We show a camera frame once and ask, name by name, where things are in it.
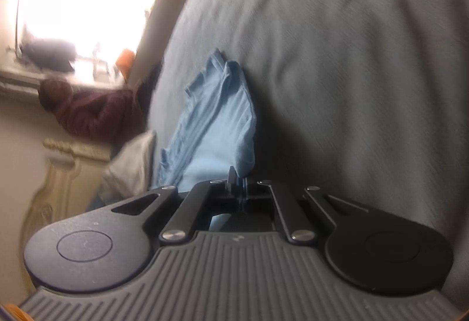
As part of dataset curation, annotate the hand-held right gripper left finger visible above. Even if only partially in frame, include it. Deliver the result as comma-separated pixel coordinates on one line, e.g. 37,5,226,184
112,166,239,243

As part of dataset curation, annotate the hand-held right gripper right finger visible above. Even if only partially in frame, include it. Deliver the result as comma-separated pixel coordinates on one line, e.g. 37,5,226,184
242,178,369,244

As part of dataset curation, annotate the light blue printed t-shirt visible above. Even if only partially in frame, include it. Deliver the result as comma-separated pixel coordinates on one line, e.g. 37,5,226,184
157,48,257,232

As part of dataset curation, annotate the white folded shirt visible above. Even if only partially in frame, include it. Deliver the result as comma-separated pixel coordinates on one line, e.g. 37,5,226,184
99,131,158,201

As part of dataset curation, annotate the orange plastic bag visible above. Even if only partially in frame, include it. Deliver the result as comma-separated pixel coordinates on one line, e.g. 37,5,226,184
115,48,136,80

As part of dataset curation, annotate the grey bed blanket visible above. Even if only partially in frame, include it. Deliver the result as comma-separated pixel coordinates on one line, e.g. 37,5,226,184
147,0,469,234

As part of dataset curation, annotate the cream carved headboard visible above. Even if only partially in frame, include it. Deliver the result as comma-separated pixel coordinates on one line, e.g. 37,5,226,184
18,138,114,270

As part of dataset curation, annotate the dark cloth bundle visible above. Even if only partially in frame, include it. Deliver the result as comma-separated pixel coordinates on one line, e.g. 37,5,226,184
20,39,76,73

